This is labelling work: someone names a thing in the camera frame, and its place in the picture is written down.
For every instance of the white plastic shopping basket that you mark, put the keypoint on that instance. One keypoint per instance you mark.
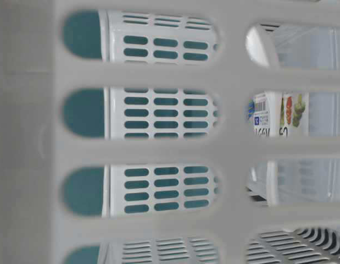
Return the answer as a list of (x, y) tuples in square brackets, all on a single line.
[(124, 135)]

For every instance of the white printed food package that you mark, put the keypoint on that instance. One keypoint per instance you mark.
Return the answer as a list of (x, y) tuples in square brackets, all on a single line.
[(276, 113)]

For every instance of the clear plastic storage container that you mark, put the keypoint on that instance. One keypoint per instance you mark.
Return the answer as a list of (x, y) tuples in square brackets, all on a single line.
[(285, 181)]

